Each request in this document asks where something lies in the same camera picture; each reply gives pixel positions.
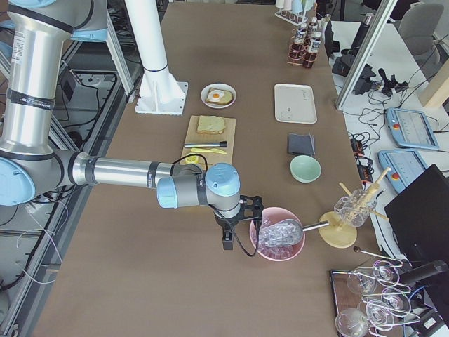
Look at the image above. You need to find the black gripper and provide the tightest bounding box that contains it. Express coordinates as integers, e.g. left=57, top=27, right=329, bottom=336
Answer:
left=213, top=195, right=263, bottom=250

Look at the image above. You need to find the green spread bread slice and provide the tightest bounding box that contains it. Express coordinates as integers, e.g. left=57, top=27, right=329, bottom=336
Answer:
left=196, top=115, right=226, bottom=134

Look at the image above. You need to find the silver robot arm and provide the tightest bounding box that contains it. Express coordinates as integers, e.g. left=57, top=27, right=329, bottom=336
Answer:
left=1, top=1, right=263, bottom=250

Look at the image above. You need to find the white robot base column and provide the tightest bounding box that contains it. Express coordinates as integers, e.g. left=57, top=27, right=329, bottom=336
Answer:
left=126, top=0, right=188, bottom=116

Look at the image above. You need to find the cream rabbit tray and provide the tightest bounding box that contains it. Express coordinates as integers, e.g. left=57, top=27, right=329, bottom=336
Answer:
left=274, top=84, right=317, bottom=124

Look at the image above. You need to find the wine glass rack tray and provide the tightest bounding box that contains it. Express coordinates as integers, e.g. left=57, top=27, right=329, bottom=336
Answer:
left=330, top=270, right=421, bottom=336

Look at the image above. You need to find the metal ice scoop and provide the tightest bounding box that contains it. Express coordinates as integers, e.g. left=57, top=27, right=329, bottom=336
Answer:
left=258, top=219, right=330, bottom=247

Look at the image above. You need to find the pink ice bowl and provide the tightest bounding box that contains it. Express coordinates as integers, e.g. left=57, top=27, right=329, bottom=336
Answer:
left=249, top=207, right=305, bottom=261

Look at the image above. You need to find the wooden cutting board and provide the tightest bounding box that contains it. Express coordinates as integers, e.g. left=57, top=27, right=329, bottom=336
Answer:
left=185, top=116, right=236, bottom=168

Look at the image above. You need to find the lemon half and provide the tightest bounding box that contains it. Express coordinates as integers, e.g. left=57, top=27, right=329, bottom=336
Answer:
left=185, top=155, right=199, bottom=164

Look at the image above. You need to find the yellow plastic knife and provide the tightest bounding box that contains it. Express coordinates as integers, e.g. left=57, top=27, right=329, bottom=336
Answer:
left=190, top=147, right=227, bottom=155

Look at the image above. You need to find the mint green bowl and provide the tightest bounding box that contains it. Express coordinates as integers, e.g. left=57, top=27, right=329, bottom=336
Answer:
left=290, top=155, right=321, bottom=183

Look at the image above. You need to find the wooden mug tree stand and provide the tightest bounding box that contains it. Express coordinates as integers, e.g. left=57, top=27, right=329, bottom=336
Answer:
left=319, top=167, right=391, bottom=249

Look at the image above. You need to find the grey folded cloth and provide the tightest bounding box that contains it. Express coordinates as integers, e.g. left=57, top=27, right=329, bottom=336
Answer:
left=287, top=133, right=315, bottom=156

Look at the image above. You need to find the glass mug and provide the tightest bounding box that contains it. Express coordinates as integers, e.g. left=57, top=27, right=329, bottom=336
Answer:
left=334, top=189, right=376, bottom=227

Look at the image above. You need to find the wine glass one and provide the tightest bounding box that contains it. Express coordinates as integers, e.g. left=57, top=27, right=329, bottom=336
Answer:
left=335, top=308, right=369, bottom=337

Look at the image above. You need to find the bread slice with fried egg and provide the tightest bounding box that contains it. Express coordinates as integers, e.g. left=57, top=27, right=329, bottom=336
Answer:
left=205, top=88, right=234, bottom=105

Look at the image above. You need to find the white round plate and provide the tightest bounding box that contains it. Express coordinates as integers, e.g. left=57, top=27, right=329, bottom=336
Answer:
left=201, top=83, right=236, bottom=109

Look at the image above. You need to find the wine glass three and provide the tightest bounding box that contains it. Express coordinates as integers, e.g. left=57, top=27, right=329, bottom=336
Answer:
left=372, top=260, right=400, bottom=287

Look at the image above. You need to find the wine glass two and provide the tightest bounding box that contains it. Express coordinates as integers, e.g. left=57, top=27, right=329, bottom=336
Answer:
left=366, top=299, right=395, bottom=331

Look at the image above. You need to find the black monitor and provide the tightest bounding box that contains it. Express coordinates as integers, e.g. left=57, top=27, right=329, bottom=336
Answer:
left=385, top=164, right=448, bottom=262

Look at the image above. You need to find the blue teach pendant near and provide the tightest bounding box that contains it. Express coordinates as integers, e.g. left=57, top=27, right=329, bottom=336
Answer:
left=377, top=149, right=428, bottom=193

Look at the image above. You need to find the blue teach pendant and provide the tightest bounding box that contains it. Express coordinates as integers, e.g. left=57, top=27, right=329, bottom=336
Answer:
left=377, top=149, right=428, bottom=193
left=386, top=108, right=439, bottom=150

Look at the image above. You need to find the tea bottle three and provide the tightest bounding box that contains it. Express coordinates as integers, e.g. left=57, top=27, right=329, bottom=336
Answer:
left=302, top=32, right=321, bottom=69

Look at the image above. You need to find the tea bottle one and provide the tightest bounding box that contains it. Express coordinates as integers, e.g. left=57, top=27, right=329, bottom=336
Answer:
left=292, top=23, right=307, bottom=51

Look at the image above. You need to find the blue teach pendant far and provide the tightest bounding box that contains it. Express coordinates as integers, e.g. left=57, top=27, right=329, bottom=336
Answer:
left=386, top=108, right=439, bottom=150

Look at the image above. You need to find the tea bottle two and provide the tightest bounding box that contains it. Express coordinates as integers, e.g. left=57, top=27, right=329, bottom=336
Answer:
left=306, top=17, right=319, bottom=38

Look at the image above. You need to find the white cup rack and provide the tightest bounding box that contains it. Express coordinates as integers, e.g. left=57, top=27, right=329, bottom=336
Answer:
left=274, top=0, right=316, bottom=27

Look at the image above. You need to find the grey office chair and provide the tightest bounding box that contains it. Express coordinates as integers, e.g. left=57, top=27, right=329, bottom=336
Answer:
left=398, top=2, right=444, bottom=64

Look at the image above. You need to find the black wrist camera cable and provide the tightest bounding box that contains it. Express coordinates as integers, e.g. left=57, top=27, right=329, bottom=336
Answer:
left=213, top=199, right=262, bottom=258

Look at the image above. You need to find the copper wire bottle rack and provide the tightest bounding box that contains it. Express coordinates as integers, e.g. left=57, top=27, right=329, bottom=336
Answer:
left=287, top=38, right=311, bottom=66

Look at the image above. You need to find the aluminium frame post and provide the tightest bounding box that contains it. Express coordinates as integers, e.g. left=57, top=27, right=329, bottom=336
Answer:
left=335, top=0, right=397, bottom=111

